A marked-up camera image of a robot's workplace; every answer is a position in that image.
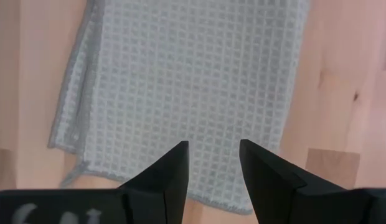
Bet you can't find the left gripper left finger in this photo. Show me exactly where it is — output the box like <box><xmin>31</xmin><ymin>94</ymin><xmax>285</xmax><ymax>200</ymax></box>
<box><xmin>118</xmin><ymin>140</ymin><xmax>190</xmax><ymax>224</ymax></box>

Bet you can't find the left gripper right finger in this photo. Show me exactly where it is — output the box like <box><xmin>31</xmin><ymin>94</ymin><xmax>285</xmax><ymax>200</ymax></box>
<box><xmin>239</xmin><ymin>139</ymin><xmax>352</xmax><ymax>224</ymax></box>

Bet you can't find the gray waffle microfiber towel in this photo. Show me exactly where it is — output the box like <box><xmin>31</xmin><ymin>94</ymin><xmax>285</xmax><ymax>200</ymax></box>
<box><xmin>48</xmin><ymin>0</ymin><xmax>311</xmax><ymax>215</ymax></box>

